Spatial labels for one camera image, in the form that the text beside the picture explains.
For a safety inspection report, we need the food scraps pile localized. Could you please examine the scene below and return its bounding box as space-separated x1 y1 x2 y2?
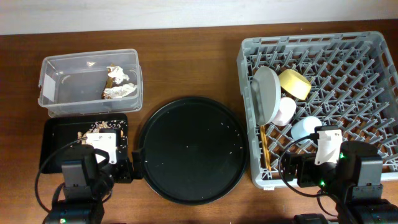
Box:
77 120 128 147

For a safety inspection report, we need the blue cup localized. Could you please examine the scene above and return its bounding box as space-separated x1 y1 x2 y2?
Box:
290 116 322 141

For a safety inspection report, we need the wooden chopstick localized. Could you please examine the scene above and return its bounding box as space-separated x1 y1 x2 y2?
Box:
260 126 272 171
262 126 272 171

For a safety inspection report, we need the pink cup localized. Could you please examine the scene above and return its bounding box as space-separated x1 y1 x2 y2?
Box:
271 97 297 126

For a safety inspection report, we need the white napkin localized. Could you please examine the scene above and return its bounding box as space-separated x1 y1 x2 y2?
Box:
107 65 129 85
102 83 137 99

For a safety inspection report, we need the yellow bowl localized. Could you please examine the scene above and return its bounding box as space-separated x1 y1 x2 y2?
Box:
278 69 312 100

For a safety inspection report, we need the grey round plate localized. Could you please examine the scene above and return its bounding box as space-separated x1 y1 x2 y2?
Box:
251 66 281 126

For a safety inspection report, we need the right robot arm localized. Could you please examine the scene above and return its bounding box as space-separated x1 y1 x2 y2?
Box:
278 141 397 223

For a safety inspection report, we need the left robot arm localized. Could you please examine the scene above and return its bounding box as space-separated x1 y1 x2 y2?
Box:
34 137 143 223

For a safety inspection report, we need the clear plastic waste bin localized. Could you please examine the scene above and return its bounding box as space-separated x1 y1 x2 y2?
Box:
38 49 144 117

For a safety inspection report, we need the grey dishwasher rack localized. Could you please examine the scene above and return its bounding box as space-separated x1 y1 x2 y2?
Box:
236 31 397 190

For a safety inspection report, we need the round black serving tray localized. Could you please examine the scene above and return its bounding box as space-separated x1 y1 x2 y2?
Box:
135 96 249 205

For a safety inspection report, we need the black rectangular tray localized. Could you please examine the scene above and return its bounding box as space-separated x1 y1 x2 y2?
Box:
40 113 129 164

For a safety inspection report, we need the gold foil wrapper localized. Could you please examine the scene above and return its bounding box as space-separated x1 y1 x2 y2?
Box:
101 64 116 100

